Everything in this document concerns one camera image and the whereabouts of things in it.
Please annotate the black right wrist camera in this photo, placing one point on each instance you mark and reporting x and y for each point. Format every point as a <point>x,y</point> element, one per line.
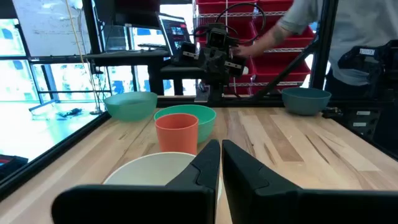
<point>217,39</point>

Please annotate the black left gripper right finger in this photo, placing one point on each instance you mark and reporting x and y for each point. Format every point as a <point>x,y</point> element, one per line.
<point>264,202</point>

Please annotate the orange cup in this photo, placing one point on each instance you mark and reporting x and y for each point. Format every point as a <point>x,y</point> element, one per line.
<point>176,137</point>

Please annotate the black monitor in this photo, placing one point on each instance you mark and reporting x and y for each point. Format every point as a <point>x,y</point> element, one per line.
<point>133,12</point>

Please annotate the black Trossen labelled device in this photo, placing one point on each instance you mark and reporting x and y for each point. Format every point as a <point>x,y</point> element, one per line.
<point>367,65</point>

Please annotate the open laptop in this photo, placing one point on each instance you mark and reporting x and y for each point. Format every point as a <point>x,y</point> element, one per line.
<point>175,34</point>

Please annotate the black window blind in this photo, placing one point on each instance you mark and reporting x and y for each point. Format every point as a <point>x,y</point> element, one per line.
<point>4,7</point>

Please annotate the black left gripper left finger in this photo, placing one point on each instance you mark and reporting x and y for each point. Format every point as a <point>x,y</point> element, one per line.
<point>186,202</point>

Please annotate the white bowl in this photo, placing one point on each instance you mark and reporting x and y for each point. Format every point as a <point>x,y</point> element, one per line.
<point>149,169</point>

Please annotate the black desk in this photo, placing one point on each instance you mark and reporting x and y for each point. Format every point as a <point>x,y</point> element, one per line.
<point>130,56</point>

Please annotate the person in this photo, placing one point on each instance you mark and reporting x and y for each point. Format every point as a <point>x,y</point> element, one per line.
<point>351,31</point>

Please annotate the black table frame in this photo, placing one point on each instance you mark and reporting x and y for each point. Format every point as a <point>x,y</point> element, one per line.
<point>46,158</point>

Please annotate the small black bracket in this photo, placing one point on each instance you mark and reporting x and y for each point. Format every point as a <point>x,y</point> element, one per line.
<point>331,112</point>

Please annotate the green bowl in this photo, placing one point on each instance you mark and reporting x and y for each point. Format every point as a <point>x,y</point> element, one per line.
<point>206,124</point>

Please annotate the person's hand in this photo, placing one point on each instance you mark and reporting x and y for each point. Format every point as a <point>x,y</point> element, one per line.
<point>242,50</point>

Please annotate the black and red case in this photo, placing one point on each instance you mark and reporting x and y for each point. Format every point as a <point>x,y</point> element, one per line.
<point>12,165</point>

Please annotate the blue-grey bowl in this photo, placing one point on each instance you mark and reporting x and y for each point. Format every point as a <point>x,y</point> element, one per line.
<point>306,102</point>

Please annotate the whiteboard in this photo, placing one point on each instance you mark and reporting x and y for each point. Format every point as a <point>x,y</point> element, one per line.
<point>49,28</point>

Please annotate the pale mint bowl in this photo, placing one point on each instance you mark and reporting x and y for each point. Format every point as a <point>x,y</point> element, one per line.
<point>130,109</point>

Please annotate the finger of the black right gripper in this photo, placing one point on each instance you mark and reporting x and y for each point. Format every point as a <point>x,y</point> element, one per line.
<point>234,67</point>
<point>188,53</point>

